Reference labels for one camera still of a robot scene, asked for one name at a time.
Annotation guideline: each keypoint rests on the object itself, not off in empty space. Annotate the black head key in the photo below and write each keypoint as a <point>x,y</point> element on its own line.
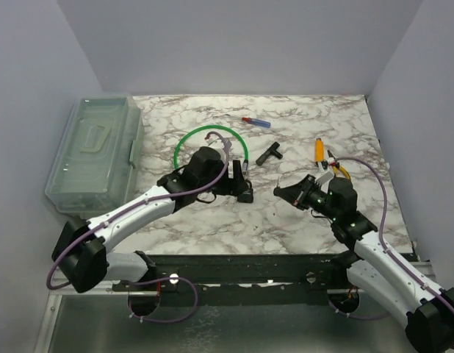
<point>278,182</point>

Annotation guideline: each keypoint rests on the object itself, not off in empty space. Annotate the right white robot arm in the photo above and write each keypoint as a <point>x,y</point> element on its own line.
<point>423,308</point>

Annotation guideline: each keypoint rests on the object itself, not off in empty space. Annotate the green cable lock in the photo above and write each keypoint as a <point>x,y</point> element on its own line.
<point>228,133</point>

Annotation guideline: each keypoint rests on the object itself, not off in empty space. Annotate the yellow handled pliers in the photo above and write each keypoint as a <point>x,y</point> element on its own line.
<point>339,171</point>

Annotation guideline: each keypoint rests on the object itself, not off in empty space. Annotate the translucent plastic storage box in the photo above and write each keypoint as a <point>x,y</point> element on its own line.
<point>96,167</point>

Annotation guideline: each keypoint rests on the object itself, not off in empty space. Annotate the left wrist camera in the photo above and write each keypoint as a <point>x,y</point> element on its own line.
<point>218,143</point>

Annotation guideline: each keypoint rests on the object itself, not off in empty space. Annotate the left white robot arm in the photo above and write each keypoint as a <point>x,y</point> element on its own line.
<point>84,251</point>

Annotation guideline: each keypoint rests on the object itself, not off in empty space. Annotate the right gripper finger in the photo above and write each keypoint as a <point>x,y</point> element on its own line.
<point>294,200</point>
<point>300,189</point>

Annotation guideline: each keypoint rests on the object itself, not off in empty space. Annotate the black T-shaped tool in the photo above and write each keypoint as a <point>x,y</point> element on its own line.
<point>271,151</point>

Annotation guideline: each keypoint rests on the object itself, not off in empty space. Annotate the aluminium rail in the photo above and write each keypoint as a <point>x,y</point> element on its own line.
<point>85,278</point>

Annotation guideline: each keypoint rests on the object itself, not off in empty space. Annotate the red blue screwdriver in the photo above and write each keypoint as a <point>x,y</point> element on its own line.
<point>252,121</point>

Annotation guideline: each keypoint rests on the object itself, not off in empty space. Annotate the yellow utility knife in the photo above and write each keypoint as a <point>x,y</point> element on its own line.
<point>319,152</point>

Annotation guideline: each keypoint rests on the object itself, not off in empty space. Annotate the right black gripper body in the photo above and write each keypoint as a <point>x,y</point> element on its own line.
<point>313,196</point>

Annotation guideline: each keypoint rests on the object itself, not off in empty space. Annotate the black padlock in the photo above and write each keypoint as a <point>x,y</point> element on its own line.
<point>246,197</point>

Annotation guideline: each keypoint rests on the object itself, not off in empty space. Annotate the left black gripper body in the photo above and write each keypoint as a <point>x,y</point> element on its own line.
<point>230,186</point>

